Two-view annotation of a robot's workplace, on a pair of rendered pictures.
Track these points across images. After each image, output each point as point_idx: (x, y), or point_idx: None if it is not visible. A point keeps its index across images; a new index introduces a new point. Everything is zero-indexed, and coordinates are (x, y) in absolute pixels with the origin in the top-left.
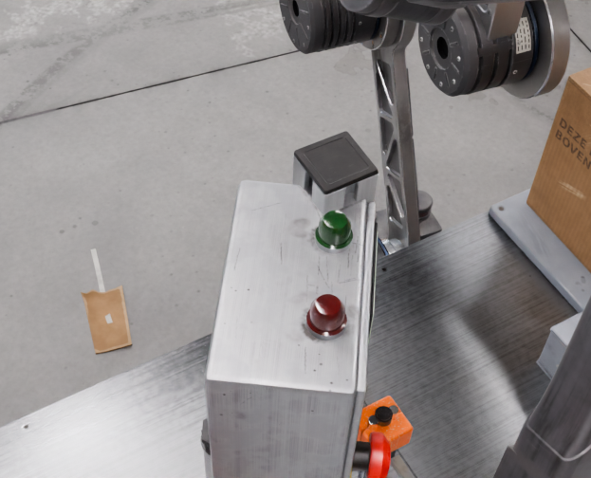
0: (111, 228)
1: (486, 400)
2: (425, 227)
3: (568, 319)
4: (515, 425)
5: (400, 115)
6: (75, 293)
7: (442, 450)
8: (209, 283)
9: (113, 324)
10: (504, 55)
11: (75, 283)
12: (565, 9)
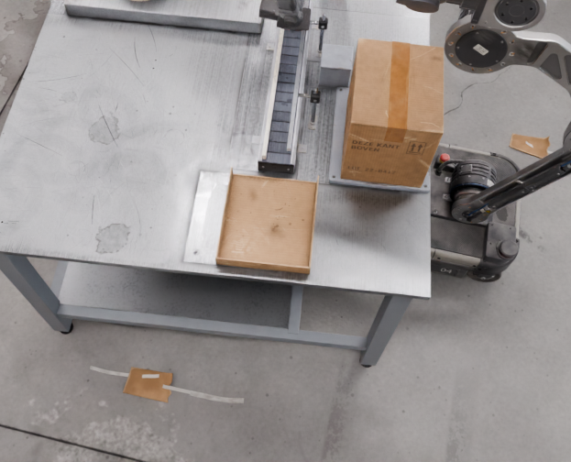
0: None
1: (346, 42)
2: (491, 248)
3: (352, 53)
4: (332, 44)
5: (532, 164)
6: (554, 141)
7: (339, 21)
8: (531, 195)
9: (525, 146)
10: (462, 15)
11: (560, 144)
12: (465, 23)
